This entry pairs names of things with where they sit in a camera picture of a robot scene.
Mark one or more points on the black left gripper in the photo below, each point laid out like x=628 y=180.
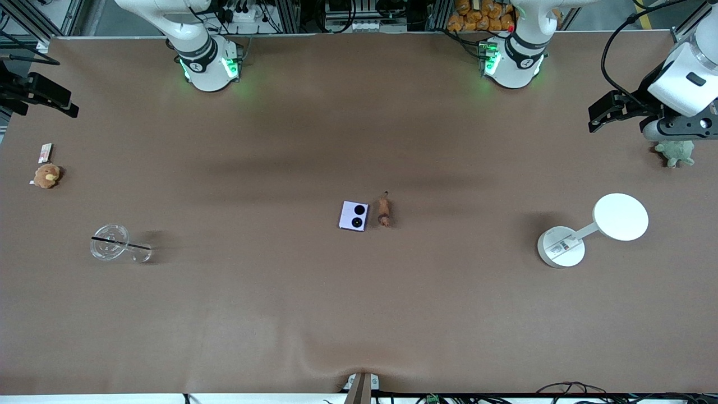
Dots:
x=638 y=105

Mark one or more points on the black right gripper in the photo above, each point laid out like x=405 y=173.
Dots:
x=12 y=92

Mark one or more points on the brown lion statue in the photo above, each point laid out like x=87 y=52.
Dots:
x=384 y=210

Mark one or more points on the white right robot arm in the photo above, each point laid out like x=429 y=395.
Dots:
x=205 y=64

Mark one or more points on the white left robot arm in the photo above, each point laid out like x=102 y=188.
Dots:
x=516 y=62

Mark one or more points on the small pink card packet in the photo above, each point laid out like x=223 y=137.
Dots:
x=45 y=152

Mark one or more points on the brown plush toy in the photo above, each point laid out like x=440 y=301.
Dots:
x=46 y=175

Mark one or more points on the green plush toy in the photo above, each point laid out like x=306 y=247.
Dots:
x=676 y=152

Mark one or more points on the white round desk lamp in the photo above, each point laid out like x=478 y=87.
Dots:
x=620 y=217

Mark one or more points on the orange plush toy pile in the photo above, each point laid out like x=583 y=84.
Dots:
x=482 y=15

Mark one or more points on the clear plastic cup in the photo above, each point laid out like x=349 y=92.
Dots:
x=115 y=244

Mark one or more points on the black straw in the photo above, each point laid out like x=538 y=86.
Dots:
x=120 y=243

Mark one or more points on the white power strip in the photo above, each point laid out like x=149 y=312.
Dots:
x=244 y=14

